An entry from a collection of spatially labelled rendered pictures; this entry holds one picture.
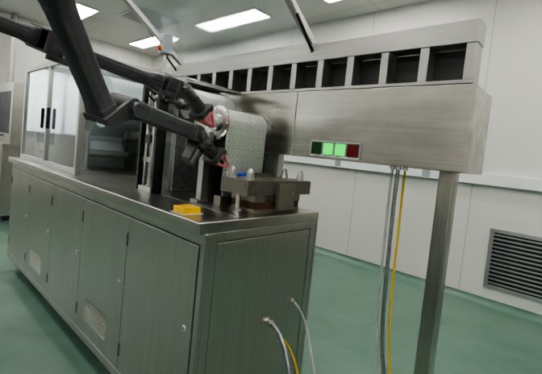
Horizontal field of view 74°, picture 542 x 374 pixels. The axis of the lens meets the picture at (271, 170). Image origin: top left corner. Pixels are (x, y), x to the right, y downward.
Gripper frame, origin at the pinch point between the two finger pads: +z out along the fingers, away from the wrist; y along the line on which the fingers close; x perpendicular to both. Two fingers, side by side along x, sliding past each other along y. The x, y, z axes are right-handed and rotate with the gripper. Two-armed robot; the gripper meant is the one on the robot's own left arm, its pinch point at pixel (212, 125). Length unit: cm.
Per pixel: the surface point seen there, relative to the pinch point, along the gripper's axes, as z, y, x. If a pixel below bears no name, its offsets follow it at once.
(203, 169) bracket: 11.9, -2.8, -14.8
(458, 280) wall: 278, 43, 83
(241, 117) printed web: 6.4, 3.9, 12.0
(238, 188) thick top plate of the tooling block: 14.7, 19.7, -18.2
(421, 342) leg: 88, 79, -27
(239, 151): 15.5, 5.2, -0.1
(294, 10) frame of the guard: -14, 18, 56
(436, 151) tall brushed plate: 29, 79, 22
